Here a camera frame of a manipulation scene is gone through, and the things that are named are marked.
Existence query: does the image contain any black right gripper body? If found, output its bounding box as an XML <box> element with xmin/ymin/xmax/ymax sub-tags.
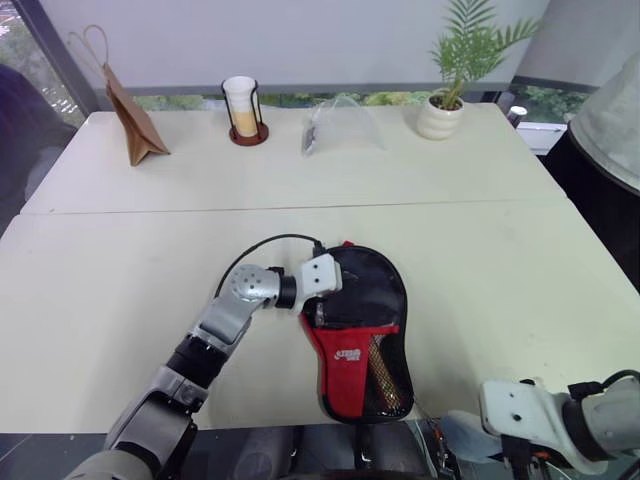
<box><xmin>499</xmin><ymin>433</ymin><xmax>550</xmax><ymax>480</ymax></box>

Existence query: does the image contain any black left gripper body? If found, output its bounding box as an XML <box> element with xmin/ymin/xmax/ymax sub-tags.
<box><xmin>301</xmin><ymin>298</ymin><xmax>331</xmax><ymax>329</ymax></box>

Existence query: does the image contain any black and red paddle case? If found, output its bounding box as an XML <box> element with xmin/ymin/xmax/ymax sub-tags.
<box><xmin>298</xmin><ymin>240</ymin><xmax>416</xmax><ymax>426</ymax></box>

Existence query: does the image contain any black metal table latch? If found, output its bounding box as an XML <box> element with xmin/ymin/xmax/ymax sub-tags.
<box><xmin>423</xmin><ymin>418</ymin><xmax>464</xmax><ymax>480</ymax></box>

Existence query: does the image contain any clear plastic bag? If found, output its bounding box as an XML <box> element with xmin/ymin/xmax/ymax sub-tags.
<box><xmin>299</xmin><ymin>95</ymin><xmax>389</xmax><ymax>159</ymax></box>

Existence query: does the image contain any white paper cup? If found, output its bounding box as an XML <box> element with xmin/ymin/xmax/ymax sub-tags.
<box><xmin>222</xmin><ymin>75</ymin><xmax>258</xmax><ymax>137</ymax></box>

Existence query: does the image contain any green plant in white pot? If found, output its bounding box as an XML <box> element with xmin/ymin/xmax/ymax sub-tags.
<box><xmin>415</xmin><ymin>0</ymin><xmax>547</xmax><ymax>141</ymax></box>

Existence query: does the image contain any brown paper bag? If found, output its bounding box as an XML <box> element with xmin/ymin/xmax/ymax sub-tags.
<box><xmin>67</xmin><ymin>24</ymin><xmax>172</xmax><ymax>168</ymax></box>

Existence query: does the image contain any white flat box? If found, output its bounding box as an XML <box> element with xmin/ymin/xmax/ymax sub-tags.
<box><xmin>514</xmin><ymin>122</ymin><xmax>569</xmax><ymax>154</ymax></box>

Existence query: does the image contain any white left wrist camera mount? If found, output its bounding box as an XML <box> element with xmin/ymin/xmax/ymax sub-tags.
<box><xmin>294</xmin><ymin>253</ymin><xmax>344</xmax><ymax>312</ymax></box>

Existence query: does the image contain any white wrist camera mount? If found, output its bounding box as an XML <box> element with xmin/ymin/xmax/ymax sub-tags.
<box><xmin>444</xmin><ymin>378</ymin><xmax>614</xmax><ymax>477</ymax></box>
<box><xmin>294</xmin><ymin>253</ymin><xmax>344</xmax><ymax>312</ymax></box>

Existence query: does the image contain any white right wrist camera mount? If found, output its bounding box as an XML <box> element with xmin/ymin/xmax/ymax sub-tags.
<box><xmin>444</xmin><ymin>378</ymin><xmax>614</xmax><ymax>477</ymax></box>

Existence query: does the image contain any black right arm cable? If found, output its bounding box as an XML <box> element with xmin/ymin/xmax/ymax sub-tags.
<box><xmin>567</xmin><ymin>368</ymin><xmax>640</xmax><ymax>401</ymax></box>

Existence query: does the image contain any cup in wire holder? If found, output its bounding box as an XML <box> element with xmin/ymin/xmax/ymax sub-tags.
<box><xmin>221</xmin><ymin>81</ymin><xmax>271</xmax><ymax>148</ymax></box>

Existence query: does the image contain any dark gray window frame post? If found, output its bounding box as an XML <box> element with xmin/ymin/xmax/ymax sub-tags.
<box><xmin>11</xmin><ymin>0</ymin><xmax>99</xmax><ymax>115</ymax></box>

